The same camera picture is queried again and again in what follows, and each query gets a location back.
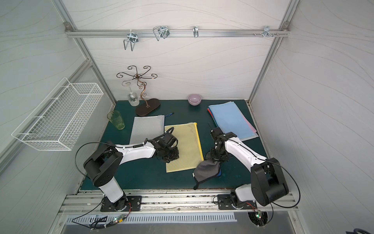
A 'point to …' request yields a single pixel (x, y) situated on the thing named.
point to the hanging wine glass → (133, 98)
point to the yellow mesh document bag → (190, 151)
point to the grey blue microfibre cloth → (207, 168)
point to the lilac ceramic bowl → (194, 99)
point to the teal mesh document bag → (229, 118)
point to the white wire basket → (62, 116)
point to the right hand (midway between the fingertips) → (216, 158)
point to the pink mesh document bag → (253, 130)
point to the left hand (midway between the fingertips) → (180, 158)
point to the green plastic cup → (115, 116)
